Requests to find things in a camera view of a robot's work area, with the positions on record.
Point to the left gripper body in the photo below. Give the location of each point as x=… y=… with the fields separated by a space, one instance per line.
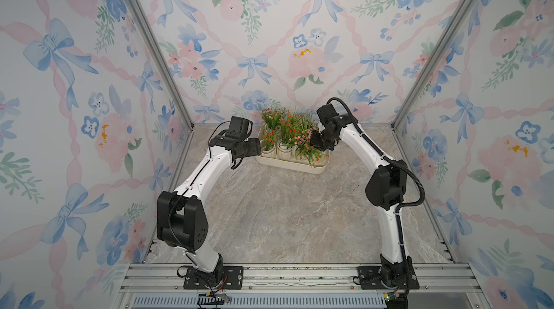
x=252 y=147

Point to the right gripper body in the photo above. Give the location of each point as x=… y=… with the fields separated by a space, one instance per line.
x=318 y=141

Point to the large pink flowered potted plant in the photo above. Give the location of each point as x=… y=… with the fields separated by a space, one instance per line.
x=302 y=133

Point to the orange flowered potted gypsophila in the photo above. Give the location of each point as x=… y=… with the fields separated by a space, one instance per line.
x=268 y=142

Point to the pink flowered potted gypsophila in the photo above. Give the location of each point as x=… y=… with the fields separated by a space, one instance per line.
x=271 y=118

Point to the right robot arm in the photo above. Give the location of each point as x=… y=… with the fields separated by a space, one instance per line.
x=385 y=191

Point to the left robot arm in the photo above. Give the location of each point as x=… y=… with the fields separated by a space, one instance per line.
x=181 y=216

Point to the cream plastic storage box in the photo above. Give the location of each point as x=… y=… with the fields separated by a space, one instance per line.
x=294 y=165

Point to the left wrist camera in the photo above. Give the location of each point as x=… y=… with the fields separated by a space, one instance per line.
x=239 y=128

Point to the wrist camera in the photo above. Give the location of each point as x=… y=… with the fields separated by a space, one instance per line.
x=327 y=113
x=239 y=128

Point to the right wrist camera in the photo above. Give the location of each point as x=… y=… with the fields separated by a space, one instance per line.
x=327 y=113

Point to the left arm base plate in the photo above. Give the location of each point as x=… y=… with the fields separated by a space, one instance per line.
x=223 y=278

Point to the aluminium rail frame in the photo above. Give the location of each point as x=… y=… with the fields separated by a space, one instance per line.
x=299 y=286

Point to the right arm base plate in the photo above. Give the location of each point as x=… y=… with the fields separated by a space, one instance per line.
x=375 y=278

